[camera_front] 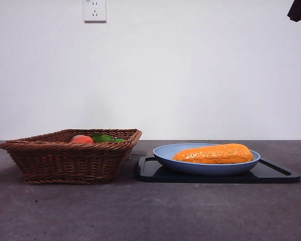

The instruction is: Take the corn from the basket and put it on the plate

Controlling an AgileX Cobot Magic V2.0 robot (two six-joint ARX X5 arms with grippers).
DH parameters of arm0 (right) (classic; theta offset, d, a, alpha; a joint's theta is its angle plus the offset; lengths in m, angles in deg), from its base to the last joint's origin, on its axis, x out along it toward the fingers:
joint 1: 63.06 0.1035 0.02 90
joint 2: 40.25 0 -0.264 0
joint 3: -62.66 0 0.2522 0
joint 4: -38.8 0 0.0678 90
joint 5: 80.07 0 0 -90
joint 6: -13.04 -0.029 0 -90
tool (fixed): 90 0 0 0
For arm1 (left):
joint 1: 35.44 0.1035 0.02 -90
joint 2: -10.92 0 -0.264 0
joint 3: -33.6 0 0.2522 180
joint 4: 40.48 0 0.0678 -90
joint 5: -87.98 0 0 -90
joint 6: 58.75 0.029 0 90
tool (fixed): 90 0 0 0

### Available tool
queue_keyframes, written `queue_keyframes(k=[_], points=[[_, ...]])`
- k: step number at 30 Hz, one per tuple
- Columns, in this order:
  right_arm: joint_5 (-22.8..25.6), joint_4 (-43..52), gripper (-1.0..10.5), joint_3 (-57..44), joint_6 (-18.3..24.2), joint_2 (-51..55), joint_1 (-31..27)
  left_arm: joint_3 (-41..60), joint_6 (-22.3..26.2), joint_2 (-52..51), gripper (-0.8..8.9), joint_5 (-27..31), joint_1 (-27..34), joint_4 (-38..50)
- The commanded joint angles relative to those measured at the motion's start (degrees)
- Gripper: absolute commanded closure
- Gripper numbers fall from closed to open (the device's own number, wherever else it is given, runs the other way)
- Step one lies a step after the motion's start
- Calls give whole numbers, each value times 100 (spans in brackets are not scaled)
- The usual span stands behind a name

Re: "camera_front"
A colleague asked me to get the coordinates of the black rectangular tray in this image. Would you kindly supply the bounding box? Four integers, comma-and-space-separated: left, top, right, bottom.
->
134, 156, 301, 184

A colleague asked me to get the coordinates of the brown wicker basket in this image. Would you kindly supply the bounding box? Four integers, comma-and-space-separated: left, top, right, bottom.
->
0, 129, 143, 185

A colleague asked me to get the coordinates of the red orange tomato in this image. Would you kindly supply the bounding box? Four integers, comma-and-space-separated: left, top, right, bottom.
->
70, 135, 94, 144

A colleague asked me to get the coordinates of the orange corn cob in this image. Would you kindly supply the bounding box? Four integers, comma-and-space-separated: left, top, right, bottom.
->
172, 143, 254, 165

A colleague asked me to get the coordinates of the green leafy vegetable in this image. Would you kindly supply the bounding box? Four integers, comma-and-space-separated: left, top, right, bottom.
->
91, 134, 126, 144

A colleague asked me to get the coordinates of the white wall socket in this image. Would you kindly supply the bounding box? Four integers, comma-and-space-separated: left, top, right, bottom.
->
84, 0, 107, 23

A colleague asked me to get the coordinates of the blue round plate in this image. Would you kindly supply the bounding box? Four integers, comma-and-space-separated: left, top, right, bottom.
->
152, 143, 261, 176

